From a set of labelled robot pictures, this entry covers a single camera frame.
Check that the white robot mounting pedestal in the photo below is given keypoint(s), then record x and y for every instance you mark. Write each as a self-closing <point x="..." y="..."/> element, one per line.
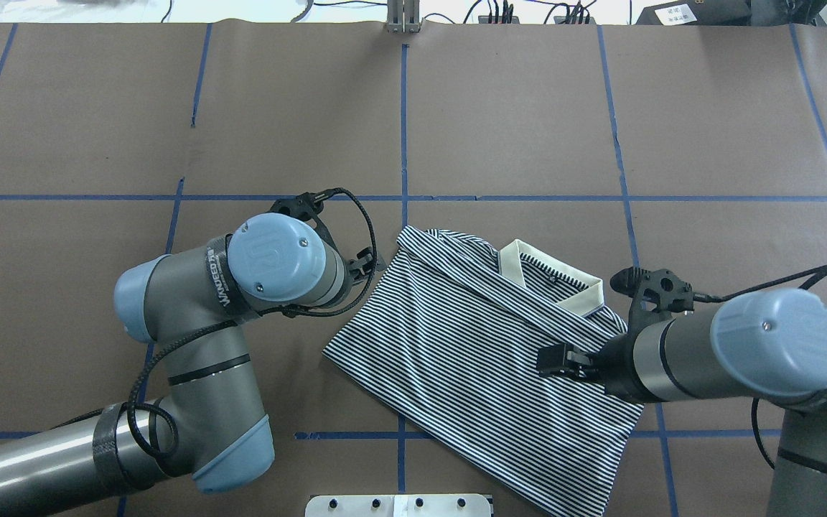
<point x="430" y="504"/>

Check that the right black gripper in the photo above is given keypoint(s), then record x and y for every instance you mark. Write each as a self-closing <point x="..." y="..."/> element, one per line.
<point x="613" y="365"/>

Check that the navy white striped polo shirt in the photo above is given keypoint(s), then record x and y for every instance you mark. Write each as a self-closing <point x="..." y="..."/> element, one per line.
<point x="449" y="338"/>

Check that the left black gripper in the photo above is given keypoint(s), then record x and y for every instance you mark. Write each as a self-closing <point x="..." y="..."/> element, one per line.
<point x="364" y="263"/>

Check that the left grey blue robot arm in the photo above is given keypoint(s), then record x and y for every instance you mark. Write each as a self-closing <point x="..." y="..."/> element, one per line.
<point x="195" y="408"/>

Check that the aluminium frame post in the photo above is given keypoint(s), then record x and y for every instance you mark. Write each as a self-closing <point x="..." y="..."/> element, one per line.
<point x="403" y="16"/>

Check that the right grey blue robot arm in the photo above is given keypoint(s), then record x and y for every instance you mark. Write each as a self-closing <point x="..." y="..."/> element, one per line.
<point x="684" y="345"/>

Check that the black box with label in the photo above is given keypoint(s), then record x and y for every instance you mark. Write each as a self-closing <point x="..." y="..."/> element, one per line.
<point x="702" y="13"/>

